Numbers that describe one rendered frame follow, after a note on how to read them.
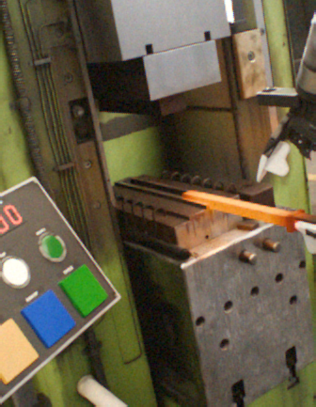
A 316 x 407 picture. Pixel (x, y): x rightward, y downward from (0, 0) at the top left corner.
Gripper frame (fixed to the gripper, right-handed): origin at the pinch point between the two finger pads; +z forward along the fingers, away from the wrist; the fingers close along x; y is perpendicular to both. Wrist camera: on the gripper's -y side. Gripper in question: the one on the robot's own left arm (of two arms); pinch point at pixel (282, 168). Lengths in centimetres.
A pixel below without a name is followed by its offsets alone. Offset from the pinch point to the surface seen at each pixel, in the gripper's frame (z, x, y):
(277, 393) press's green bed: 67, 6, 16
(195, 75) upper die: -5.4, 0.4, -29.8
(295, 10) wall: 318, 708, -562
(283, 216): 8.7, -1.3, 4.5
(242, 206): 14.8, -0.9, -6.7
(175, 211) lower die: 24.7, -7.1, -20.9
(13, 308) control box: 7, -58, -1
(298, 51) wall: 378, 701, -530
